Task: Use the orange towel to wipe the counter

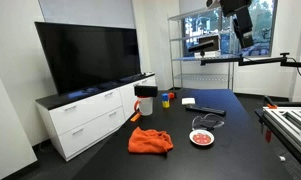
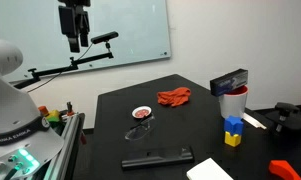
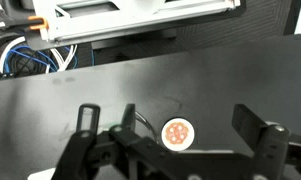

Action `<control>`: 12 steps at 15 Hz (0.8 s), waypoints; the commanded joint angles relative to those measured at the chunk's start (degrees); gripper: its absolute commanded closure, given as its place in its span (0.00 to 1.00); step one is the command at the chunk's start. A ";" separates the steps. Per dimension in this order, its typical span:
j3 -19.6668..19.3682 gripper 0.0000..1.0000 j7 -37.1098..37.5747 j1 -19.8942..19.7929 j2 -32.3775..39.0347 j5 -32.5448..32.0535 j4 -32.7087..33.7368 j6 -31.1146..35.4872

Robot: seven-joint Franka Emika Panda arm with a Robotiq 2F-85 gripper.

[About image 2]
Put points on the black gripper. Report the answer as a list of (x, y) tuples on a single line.
[(67, 20)]

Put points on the orange towel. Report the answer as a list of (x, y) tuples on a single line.
[(174, 96)]

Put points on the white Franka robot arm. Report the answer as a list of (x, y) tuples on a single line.
[(10, 106)]

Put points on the orange round button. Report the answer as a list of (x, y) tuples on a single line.
[(43, 110)]

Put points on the yellow green red block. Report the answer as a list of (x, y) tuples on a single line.
[(53, 116)]

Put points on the black whiteboard magnet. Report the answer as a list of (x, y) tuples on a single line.
[(164, 53)]

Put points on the small white red bowl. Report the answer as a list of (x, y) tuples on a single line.
[(141, 112)]

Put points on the small red tab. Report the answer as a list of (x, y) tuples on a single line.
[(83, 138)]

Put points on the clear safety glasses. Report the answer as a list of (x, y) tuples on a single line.
[(136, 132)]

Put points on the long black remote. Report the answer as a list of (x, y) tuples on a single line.
[(156, 157)]

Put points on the black rectangular box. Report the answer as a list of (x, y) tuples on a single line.
[(228, 82)]

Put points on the white mug red inside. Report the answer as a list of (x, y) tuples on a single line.
[(233, 105)]

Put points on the blue block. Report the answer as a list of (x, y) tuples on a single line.
[(233, 125)]

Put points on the white flat block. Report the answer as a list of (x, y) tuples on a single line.
[(208, 171)]

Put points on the white flat stick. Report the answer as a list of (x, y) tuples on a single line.
[(255, 121)]

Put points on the black knob clamp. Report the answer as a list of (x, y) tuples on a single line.
[(286, 116)]

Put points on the orange curved plastic piece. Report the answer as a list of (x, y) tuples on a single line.
[(281, 168)]

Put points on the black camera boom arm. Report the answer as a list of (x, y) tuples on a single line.
[(90, 59)]

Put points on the black bar camera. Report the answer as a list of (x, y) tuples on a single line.
[(105, 37)]

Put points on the aluminium extrusion frame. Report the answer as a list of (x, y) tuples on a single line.
[(68, 140)]

